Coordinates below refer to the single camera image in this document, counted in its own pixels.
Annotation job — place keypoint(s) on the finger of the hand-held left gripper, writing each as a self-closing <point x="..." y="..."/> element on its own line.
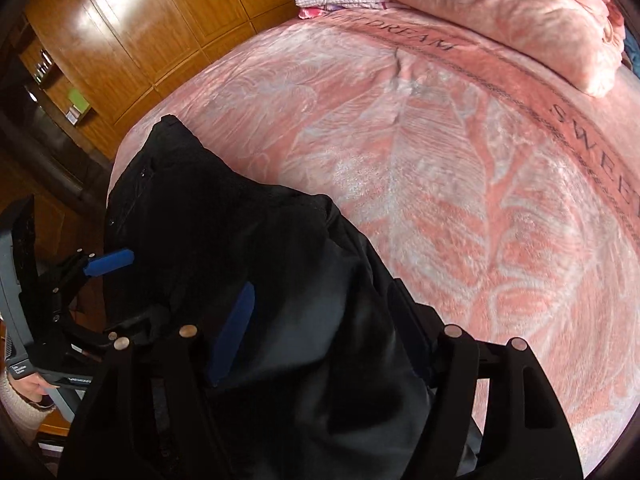
<point x="95" y="332"/>
<point x="111" y="262"/>

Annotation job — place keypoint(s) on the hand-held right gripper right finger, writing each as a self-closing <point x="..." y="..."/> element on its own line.
<point x="460" y="390"/>

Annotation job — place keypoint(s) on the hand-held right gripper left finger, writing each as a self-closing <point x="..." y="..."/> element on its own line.
<point x="231" y="332"/>

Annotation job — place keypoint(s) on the black jacket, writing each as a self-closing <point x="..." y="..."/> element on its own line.
<point x="300" y="260"/>

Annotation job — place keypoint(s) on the person's left forearm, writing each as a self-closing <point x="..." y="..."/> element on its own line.
<point x="17" y="410"/>

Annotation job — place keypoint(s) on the person's left hand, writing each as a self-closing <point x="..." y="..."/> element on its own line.
<point x="31" y="386"/>

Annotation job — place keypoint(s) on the dark shelf unit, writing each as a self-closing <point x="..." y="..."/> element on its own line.
<point x="45" y="125"/>

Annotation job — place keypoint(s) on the green box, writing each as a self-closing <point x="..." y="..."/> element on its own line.
<point x="79" y="105"/>

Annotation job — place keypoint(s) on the pink leaf-print blanket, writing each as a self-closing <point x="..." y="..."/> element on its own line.
<point x="450" y="185"/>

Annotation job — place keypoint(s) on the wooden wardrobe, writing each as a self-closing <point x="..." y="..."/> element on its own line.
<point x="150" y="25"/>

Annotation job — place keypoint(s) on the floral folded cloth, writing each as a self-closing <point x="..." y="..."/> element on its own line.
<point x="315" y="11"/>

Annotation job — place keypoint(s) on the blue clothing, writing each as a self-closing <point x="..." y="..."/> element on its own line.
<point x="632" y="57"/>

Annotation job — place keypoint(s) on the pink pillow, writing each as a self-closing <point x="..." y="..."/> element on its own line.
<point x="475" y="5"/>

